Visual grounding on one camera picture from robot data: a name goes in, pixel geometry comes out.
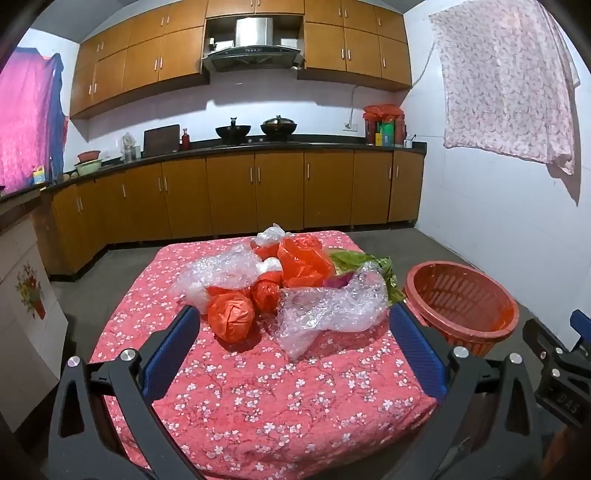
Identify large orange plastic bag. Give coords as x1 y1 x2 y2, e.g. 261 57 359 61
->
277 240 335 288

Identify steel range hood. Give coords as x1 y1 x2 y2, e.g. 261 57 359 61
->
202 17 303 72

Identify small orange plastic bag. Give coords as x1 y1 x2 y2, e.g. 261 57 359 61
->
250 272 283 312

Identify red plastic slotted basket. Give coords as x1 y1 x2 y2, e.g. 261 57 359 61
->
404 261 520 358

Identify clear crumpled plastic bag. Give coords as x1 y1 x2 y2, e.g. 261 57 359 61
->
255 223 294 247

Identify clear jar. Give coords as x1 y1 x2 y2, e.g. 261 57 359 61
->
121 133 141 162

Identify red plastic bag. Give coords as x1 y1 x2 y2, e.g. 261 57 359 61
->
363 104 405 123

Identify pink hanging cloth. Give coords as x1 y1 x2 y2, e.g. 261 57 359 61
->
0 48 63 195

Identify wooden base cabinets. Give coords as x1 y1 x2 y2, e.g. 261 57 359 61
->
34 148 426 280

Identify green box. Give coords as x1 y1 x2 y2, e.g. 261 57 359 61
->
376 121 398 147

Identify white panel with flower print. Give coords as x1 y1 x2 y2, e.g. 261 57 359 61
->
0 220 70 432

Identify green plastic bag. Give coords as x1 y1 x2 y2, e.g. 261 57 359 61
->
329 249 404 305

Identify black wok with lid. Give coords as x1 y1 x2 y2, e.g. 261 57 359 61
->
261 115 298 139

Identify round orange plastic bag ball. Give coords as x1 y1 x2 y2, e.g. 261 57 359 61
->
208 293 256 343

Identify clear bubble wrap sheet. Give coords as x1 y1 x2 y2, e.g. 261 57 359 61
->
173 244 273 308
277 261 393 363

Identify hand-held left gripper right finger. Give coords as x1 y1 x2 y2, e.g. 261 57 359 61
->
389 301 555 480

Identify blue hanging cloth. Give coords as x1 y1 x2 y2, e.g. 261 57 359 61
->
46 53 71 182

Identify dark cutting board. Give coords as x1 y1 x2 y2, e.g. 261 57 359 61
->
143 124 181 156

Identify wooden wall cabinets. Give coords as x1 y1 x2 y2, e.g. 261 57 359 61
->
69 0 211 120
302 0 413 90

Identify pale floral hanging cloth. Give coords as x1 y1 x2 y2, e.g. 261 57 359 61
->
428 0 581 177

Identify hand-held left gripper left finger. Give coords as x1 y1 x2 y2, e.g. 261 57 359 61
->
46 304 204 480

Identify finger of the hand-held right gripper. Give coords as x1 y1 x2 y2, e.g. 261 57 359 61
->
523 318 566 370
570 309 591 354

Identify red floral table cloth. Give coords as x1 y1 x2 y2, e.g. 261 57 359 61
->
88 230 439 480

